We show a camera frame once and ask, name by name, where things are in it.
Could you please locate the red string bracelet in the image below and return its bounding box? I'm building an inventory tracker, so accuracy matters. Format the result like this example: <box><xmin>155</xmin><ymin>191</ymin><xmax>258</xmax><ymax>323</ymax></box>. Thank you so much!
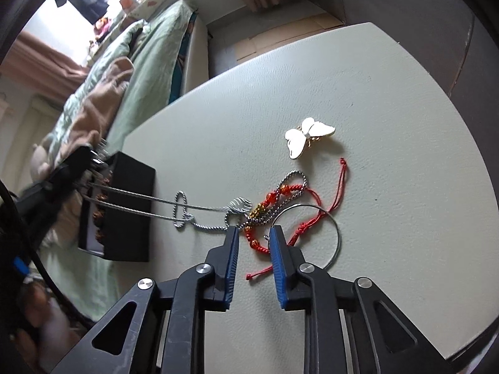
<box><xmin>244</xmin><ymin>157</ymin><xmax>349</xmax><ymax>281</ymax></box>

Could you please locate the orange cup on sill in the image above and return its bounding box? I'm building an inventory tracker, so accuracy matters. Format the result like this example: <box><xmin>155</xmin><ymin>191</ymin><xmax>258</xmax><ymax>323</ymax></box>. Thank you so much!
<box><xmin>119</xmin><ymin>0</ymin><xmax>137</xmax><ymax>13</ymax></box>

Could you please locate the white butterfly hair clip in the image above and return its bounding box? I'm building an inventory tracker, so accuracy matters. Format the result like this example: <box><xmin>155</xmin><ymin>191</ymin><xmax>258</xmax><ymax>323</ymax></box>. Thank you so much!
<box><xmin>284</xmin><ymin>117</ymin><xmax>336</xmax><ymax>160</ymax></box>

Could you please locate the patterned window sill cushion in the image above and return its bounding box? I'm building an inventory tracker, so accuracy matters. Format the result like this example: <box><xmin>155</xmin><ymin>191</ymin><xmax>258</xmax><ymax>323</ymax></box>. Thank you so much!
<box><xmin>86</xmin><ymin>0</ymin><xmax>167</xmax><ymax>65</ymax></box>

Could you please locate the silver chain necklace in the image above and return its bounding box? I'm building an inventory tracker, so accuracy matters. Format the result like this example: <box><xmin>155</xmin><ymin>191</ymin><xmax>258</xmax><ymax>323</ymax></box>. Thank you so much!
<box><xmin>83</xmin><ymin>169</ymin><xmax>309</xmax><ymax>232</ymax></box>

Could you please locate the black jewelry box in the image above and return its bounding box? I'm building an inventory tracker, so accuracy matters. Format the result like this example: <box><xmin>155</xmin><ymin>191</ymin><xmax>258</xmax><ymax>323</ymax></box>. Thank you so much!
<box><xmin>78</xmin><ymin>152</ymin><xmax>156</xmax><ymax>262</ymax></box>

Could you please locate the left pink curtain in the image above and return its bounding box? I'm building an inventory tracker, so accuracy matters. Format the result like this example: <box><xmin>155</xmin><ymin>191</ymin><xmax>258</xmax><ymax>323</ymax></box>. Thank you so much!
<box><xmin>1</xmin><ymin>31</ymin><xmax>89</xmax><ymax>104</ymax></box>

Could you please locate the plush toy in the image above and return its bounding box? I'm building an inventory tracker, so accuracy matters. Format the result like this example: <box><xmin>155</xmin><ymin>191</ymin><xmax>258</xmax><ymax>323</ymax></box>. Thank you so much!
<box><xmin>30</xmin><ymin>142</ymin><xmax>55</xmax><ymax>182</ymax></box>

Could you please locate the silver hoop ring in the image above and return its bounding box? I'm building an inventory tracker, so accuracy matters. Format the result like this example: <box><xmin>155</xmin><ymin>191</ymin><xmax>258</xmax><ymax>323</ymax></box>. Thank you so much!
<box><xmin>263</xmin><ymin>203</ymin><xmax>343</xmax><ymax>271</ymax></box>

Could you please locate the flattened cardboard on floor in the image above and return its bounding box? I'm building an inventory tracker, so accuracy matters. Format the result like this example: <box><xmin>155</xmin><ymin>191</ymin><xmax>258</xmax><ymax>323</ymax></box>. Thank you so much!
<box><xmin>234</xmin><ymin>14</ymin><xmax>344</xmax><ymax>64</ymax></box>

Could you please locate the pink fleece blanket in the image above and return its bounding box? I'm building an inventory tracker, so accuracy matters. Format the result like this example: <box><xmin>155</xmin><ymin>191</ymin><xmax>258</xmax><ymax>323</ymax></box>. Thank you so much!
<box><xmin>54</xmin><ymin>71</ymin><xmax>131</xmax><ymax>166</ymax></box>

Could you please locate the green bed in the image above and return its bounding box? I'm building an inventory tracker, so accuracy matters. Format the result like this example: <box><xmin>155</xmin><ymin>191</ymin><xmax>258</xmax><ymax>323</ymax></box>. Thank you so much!
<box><xmin>41</xmin><ymin>0</ymin><xmax>200</xmax><ymax>321</ymax></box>

